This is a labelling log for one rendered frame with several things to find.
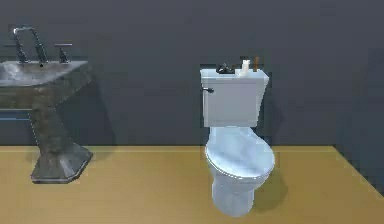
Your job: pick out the small black object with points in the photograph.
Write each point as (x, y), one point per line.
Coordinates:
(224, 69)

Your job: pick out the grey pedestal sink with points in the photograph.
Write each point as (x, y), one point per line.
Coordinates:
(50, 100)

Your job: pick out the small white bottle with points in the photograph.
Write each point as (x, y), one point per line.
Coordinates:
(245, 67)

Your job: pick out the grey sink faucet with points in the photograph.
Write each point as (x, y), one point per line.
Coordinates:
(39, 50)

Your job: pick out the small brown bottle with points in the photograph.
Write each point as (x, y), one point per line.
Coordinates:
(256, 64)

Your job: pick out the white toilet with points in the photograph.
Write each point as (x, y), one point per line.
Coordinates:
(233, 133)

